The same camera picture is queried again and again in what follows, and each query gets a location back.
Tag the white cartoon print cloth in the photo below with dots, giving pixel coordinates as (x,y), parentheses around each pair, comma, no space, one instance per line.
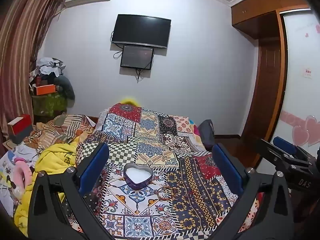
(8,167)

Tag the pile of white clothes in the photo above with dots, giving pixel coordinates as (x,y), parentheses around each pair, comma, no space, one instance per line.
(48,65)

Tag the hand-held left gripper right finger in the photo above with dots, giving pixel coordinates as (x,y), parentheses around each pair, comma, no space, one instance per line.
(226,167)

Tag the patchwork printed blanket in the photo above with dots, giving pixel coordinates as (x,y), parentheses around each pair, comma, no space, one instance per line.
(155,140)

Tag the pink heart stickers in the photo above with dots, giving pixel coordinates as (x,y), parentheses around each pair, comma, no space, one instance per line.
(303,130)

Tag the purple heart-shaped tin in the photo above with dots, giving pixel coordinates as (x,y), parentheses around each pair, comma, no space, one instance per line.
(138,183)

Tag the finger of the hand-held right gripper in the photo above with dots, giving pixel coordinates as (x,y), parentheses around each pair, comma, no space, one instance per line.
(285,145)
(268,150)

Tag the small black monitor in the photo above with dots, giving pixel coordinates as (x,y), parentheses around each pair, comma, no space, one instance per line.
(137,57)

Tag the grey garment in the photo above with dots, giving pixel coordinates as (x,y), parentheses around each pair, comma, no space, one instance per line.
(66,86)

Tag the green patterned cloth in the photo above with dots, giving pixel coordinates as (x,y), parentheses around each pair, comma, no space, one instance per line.
(50,105)

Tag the yellow blanket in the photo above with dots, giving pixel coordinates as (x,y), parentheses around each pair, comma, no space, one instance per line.
(50,160)

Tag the dark wooden door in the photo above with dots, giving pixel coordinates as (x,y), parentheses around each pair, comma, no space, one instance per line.
(266,90)

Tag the orange box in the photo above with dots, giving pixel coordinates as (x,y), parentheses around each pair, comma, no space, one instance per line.
(43,89)

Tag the red box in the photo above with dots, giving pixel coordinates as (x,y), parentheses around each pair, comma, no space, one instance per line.
(21,127)

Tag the striped orange blanket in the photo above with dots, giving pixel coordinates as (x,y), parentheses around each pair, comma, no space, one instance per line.
(60,127)

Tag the small red sticker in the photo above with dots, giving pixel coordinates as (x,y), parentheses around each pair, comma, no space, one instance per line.
(308,73)

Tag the wooden wardrobe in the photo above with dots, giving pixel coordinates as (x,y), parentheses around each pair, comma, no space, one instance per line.
(265,12)

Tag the striped brown curtain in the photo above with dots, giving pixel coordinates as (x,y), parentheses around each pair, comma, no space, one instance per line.
(20,55)

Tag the black wall television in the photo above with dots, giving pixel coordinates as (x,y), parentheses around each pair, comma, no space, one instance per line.
(141,31)

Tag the yellow pillow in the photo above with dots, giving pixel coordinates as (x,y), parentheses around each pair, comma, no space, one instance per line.
(130,100)

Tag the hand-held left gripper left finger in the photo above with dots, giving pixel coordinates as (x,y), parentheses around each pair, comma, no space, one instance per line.
(96,165)

